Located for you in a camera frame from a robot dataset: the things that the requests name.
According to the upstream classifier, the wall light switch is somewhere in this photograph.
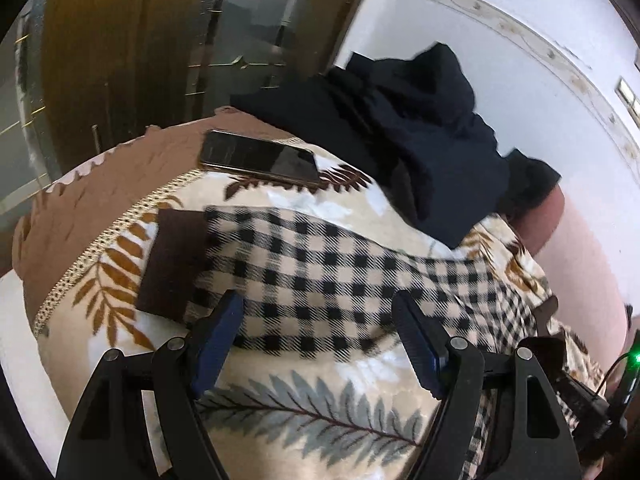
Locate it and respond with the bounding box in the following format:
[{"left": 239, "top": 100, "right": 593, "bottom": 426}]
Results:
[{"left": 616, "top": 76, "right": 640, "bottom": 123}]

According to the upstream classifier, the pink quilted bolster cushion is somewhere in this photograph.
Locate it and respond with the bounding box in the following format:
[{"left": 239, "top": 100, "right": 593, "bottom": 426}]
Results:
[{"left": 515, "top": 194, "right": 640, "bottom": 356}]

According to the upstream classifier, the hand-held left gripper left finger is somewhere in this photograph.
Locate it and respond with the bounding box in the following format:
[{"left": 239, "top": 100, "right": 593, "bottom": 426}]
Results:
[{"left": 55, "top": 290, "right": 245, "bottom": 480}]

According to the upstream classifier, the wooden door with glass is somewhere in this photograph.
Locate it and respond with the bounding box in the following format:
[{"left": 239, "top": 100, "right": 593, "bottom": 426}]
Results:
[{"left": 0, "top": 0, "right": 383, "bottom": 183}]

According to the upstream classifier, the leaf print plush blanket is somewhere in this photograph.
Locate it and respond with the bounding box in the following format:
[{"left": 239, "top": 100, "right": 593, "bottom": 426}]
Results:
[{"left": 12, "top": 110, "right": 608, "bottom": 480}]

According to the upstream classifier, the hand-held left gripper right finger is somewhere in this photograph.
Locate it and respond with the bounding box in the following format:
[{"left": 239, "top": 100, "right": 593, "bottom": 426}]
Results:
[{"left": 391, "top": 291, "right": 583, "bottom": 480}]

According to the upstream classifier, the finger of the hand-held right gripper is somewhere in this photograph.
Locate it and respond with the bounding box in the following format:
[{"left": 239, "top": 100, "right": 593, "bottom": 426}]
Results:
[{"left": 532, "top": 294, "right": 561, "bottom": 333}]

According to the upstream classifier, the beige black checkered garment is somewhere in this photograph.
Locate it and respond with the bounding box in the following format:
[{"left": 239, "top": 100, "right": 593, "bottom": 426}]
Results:
[{"left": 137, "top": 205, "right": 566, "bottom": 480}]

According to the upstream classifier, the black smartphone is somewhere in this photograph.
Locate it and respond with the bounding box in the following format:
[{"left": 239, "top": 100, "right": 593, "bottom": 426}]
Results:
[{"left": 199, "top": 129, "right": 322, "bottom": 188}]

